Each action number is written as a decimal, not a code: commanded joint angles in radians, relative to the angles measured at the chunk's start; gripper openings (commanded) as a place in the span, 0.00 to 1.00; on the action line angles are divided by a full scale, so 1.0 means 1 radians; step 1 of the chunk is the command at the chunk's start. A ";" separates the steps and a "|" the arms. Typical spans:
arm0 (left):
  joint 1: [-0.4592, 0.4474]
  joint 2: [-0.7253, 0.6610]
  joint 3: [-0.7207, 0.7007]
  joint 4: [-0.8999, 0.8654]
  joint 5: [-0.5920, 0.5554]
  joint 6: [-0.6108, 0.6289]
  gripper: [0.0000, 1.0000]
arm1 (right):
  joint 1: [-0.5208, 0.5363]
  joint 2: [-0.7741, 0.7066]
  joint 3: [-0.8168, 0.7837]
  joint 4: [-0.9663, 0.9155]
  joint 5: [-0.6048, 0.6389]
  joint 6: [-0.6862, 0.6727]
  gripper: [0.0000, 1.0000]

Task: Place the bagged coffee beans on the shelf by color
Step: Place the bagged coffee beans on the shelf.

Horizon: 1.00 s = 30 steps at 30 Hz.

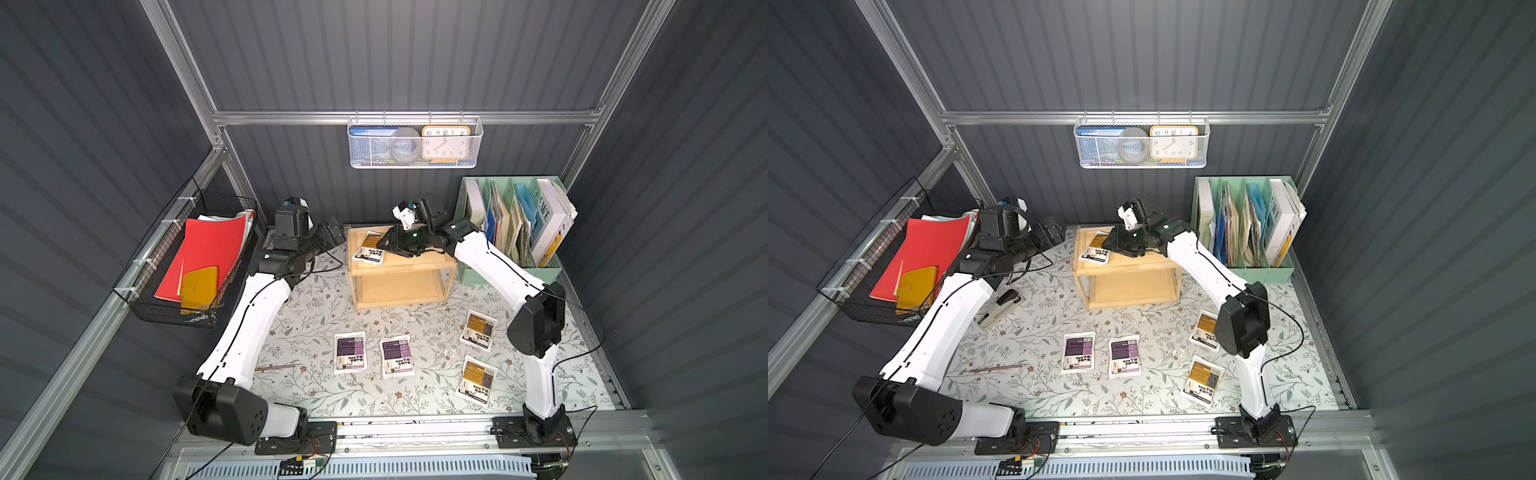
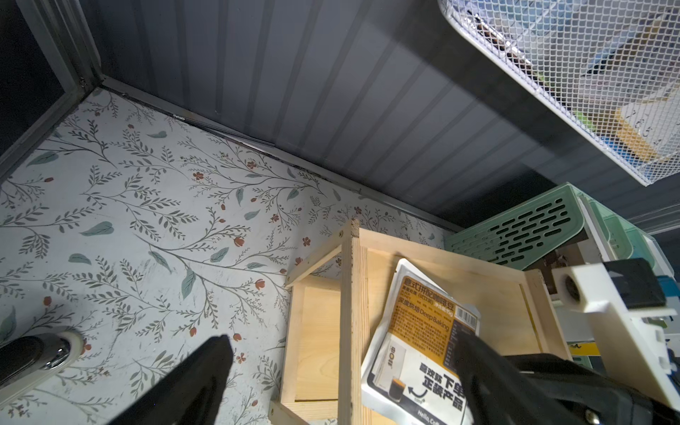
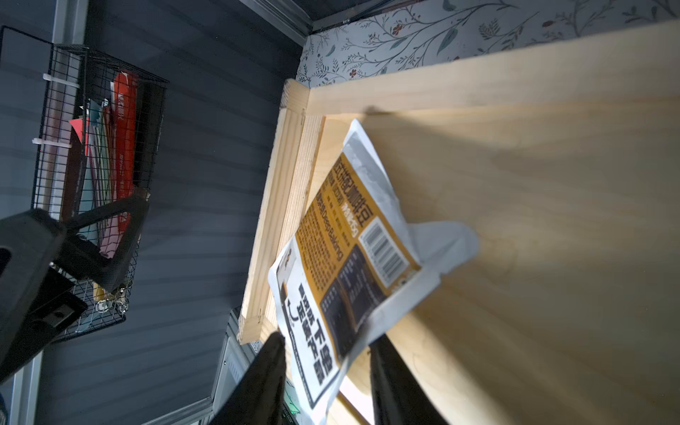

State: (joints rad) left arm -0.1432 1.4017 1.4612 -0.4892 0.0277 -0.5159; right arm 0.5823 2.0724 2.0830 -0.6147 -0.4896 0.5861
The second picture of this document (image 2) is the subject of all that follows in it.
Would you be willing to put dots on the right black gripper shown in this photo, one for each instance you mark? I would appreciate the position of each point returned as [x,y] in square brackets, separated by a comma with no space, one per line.
[589,395]

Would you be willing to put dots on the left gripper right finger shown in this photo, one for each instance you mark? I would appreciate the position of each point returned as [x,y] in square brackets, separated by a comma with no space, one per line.
[497,393]

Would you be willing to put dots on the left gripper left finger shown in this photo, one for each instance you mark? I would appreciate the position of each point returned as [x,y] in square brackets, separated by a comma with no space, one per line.
[191,393]

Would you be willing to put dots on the wooden two-tier shelf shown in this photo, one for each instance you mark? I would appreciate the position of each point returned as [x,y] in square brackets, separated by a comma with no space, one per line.
[374,322]

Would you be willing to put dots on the grey stapler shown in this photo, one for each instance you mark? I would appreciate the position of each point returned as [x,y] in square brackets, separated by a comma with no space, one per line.
[31,360]

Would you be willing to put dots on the mint green file organizer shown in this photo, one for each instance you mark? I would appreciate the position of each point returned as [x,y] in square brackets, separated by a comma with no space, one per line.
[558,228]

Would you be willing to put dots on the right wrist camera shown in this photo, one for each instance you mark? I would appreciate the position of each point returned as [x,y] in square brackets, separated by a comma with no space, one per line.
[633,352]

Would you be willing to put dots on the white wire mesh basket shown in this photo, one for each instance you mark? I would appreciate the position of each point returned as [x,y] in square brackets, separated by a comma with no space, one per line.
[610,69]

